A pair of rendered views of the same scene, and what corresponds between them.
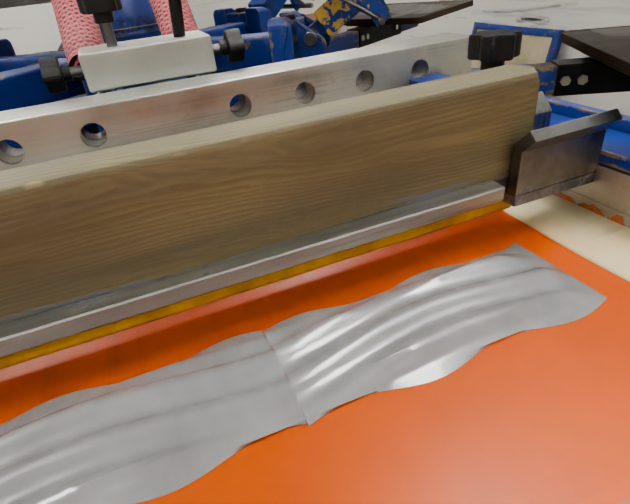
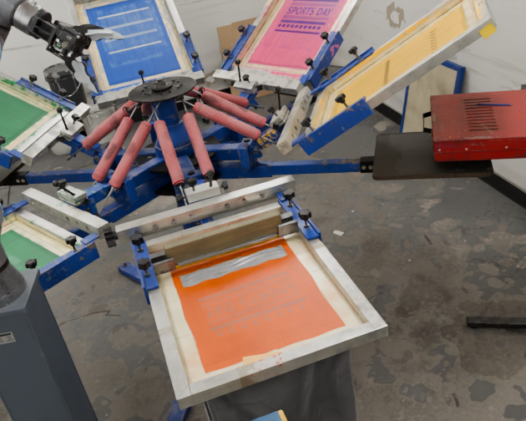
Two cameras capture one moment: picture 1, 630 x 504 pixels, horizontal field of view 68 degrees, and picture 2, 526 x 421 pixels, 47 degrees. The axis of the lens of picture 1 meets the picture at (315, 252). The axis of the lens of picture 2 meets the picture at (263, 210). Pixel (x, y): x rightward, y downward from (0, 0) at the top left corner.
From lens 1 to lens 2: 181 cm
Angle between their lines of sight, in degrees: 6
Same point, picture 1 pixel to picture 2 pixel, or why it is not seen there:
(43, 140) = (180, 218)
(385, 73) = (267, 193)
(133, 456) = (214, 274)
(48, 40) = not seen: hidden behind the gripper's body
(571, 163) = (290, 229)
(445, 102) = (261, 221)
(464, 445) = (255, 272)
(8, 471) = (198, 275)
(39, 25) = not seen: hidden behind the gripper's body
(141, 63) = (201, 195)
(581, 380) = (274, 265)
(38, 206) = (200, 241)
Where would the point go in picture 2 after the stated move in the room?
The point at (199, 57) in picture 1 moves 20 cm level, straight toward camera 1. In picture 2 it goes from (215, 191) to (221, 218)
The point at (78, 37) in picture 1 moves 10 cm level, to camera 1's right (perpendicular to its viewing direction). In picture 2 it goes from (176, 175) to (201, 172)
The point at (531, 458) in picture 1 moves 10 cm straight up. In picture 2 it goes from (262, 273) to (257, 247)
